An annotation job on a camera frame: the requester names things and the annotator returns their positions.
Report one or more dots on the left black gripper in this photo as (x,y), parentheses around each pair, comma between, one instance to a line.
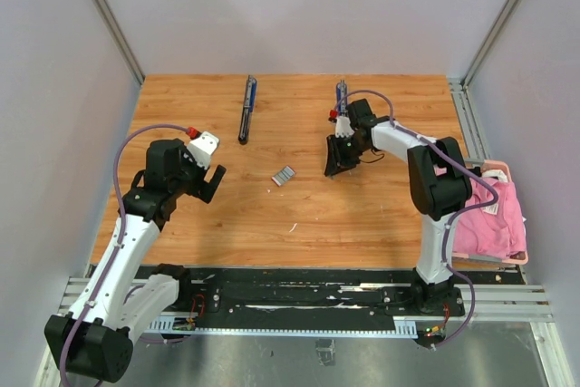
(198,189)

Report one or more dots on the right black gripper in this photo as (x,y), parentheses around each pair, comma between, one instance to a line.
(336,160)

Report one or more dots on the silver staple strip block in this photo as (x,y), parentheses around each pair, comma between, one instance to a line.
(283,176)

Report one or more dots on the blue stapler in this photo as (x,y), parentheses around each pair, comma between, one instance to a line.
(247,109)
(341,90)

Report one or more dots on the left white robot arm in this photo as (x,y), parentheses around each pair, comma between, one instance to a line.
(96,337)

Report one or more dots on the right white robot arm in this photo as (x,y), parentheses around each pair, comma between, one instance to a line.
(439,187)

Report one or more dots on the pink cloth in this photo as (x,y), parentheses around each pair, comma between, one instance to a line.
(497,230)

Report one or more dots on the pink plastic basket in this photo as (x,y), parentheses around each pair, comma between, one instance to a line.
(497,170)

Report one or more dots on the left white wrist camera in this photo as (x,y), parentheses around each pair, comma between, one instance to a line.
(202,148)

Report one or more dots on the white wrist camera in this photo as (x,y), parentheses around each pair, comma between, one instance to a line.
(202,148)
(343,127)

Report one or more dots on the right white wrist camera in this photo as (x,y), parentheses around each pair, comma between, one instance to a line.
(343,127)

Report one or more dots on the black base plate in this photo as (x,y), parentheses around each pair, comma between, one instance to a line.
(236,296)

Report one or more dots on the grey cable duct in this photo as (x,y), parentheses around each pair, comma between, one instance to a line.
(394,329)

